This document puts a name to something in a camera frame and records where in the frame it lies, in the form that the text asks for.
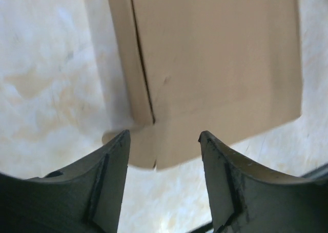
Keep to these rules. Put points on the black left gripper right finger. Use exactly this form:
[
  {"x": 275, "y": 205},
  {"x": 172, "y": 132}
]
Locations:
[{"x": 246, "y": 196}]

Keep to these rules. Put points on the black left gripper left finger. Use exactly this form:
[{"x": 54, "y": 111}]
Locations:
[{"x": 85, "y": 196}]

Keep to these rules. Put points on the brown cardboard box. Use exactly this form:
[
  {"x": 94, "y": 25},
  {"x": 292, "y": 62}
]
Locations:
[{"x": 231, "y": 67}]

